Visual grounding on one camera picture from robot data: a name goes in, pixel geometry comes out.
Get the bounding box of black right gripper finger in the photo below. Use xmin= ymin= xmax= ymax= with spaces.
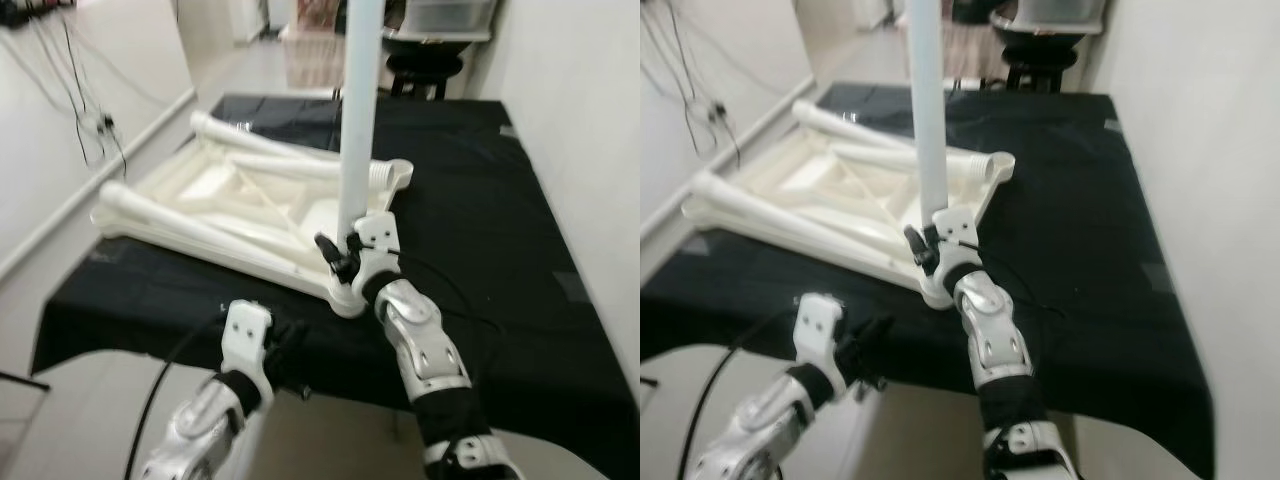
xmin=903 ymin=225 xmax=933 ymax=269
xmin=314 ymin=232 xmax=347 ymax=276

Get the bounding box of white plastic children table top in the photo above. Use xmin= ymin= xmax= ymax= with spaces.
xmin=90 ymin=135 xmax=416 ymax=319
xmin=680 ymin=100 xmax=1016 ymax=309

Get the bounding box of black tablecloth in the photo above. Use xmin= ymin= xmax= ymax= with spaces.
xmin=30 ymin=95 xmax=626 ymax=480
xmin=640 ymin=82 xmax=1216 ymax=480

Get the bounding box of beige cloth covered table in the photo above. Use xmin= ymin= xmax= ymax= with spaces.
xmin=940 ymin=20 xmax=1001 ymax=81
xmin=283 ymin=30 xmax=346 ymax=91

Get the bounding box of black round stool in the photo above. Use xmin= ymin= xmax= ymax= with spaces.
xmin=380 ymin=28 xmax=493 ymax=101
xmin=990 ymin=10 xmax=1096 ymax=93

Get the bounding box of clear plastic storage box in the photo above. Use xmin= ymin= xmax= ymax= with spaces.
xmin=405 ymin=0 xmax=498 ymax=31
xmin=1015 ymin=0 xmax=1106 ymax=26

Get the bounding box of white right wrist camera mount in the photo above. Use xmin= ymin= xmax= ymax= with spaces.
xmin=935 ymin=205 xmax=986 ymax=286
xmin=350 ymin=212 xmax=403 ymax=293

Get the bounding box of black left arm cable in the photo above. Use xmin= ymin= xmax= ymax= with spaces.
xmin=122 ymin=310 xmax=229 ymax=480
xmin=675 ymin=305 xmax=801 ymax=480

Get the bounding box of thin black wall cable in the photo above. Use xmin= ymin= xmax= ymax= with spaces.
xmin=660 ymin=0 xmax=746 ymax=166
xmin=30 ymin=15 xmax=129 ymax=176

